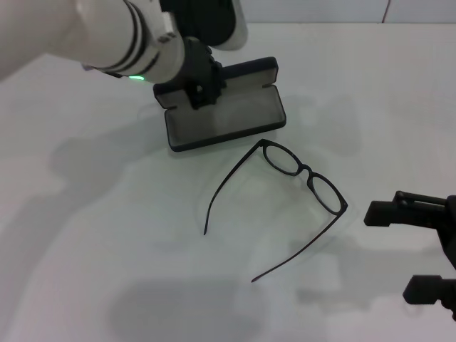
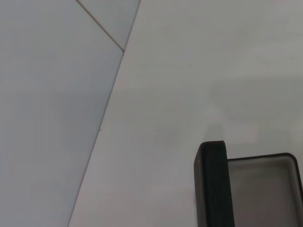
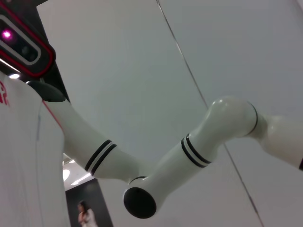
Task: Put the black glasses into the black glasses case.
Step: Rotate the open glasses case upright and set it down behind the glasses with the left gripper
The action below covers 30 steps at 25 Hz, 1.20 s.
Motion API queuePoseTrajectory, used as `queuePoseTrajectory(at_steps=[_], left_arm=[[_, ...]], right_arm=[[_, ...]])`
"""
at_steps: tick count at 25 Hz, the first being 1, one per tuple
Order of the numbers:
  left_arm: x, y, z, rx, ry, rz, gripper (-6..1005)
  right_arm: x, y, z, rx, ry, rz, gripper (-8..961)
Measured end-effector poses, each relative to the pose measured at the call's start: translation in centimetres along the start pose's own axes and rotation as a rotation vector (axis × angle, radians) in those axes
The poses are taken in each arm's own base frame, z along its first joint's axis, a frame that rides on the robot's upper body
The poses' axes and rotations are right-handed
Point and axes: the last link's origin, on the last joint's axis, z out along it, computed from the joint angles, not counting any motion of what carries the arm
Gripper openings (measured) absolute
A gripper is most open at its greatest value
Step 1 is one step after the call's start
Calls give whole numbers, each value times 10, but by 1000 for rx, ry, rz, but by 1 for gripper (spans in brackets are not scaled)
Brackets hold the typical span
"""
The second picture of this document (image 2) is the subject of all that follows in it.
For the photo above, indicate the black glasses case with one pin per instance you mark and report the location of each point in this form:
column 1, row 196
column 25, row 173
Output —
column 213, row 184

